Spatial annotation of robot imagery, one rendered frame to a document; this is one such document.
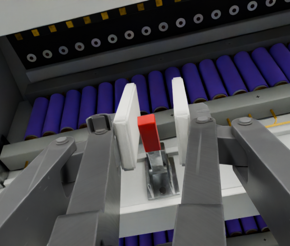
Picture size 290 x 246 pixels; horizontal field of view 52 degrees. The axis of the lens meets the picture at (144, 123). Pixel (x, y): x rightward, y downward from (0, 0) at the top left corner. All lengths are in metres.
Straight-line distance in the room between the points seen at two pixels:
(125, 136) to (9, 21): 0.11
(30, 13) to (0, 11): 0.02
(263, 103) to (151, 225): 0.15
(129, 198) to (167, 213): 0.04
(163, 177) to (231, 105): 0.09
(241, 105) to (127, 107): 0.15
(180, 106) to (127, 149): 0.04
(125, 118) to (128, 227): 0.15
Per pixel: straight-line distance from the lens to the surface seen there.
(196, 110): 0.17
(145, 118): 0.19
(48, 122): 0.34
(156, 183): 0.27
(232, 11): 0.37
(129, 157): 0.16
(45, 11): 0.21
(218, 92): 0.31
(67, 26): 0.36
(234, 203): 0.27
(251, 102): 0.29
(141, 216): 0.27
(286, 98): 0.30
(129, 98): 0.18
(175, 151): 0.28
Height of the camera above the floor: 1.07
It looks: 27 degrees down
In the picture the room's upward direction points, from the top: 14 degrees counter-clockwise
